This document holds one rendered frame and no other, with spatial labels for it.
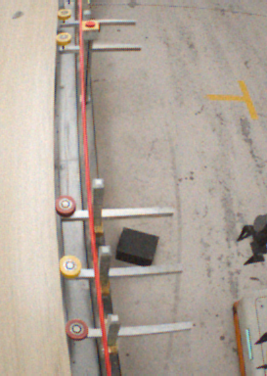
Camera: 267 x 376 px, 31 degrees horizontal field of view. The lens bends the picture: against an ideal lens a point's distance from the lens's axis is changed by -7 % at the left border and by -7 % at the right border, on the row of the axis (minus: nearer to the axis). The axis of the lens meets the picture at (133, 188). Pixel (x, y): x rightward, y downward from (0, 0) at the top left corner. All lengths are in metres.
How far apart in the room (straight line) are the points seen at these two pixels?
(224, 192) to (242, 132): 0.53
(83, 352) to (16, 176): 0.75
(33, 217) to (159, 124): 1.65
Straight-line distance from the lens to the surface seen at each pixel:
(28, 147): 2.05
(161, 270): 1.87
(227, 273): 2.86
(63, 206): 1.88
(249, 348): 2.47
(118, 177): 3.05
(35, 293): 1.73
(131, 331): 1.75
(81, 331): 1.68
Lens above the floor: 2.52
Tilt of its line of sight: 57 degrees down
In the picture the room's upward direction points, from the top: 10 degrees clockwise
